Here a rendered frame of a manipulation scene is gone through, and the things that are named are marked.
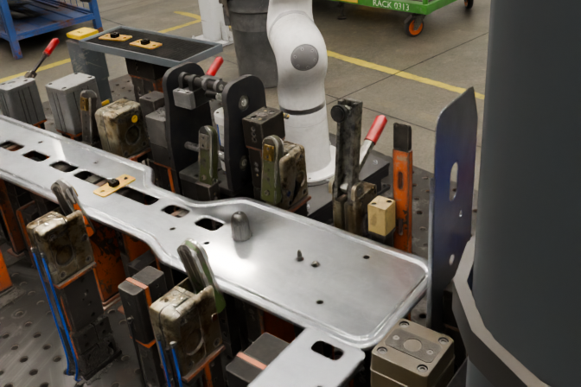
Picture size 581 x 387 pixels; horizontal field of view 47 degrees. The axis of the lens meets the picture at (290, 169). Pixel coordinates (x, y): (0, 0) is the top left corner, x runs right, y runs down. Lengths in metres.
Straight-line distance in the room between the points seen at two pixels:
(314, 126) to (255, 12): 2.59
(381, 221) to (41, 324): 0.82
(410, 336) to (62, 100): 1.06
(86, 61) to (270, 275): 0.98
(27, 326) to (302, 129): 0.79
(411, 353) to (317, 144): 0.98
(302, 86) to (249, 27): 2.70
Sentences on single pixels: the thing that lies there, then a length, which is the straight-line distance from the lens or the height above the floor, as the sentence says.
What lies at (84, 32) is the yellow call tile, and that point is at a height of 1.16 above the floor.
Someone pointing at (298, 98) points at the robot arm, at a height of 1.01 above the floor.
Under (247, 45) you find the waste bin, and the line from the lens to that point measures 4.37.
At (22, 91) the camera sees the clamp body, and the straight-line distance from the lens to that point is 1.90.
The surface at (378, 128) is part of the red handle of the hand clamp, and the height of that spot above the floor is 1.14.
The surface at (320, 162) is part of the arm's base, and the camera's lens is 1.77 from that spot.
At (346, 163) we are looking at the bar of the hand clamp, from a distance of 1.14.
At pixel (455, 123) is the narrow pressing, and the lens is 0.80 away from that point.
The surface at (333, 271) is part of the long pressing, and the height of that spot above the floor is 1.00.
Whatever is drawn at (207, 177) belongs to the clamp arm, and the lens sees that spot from 1.35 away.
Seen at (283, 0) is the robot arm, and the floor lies 1.24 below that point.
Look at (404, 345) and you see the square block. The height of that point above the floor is 1.06.
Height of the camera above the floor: 1.65
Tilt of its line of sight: 29 degrees down
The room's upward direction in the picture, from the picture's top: 5 degrees counter-clockwise
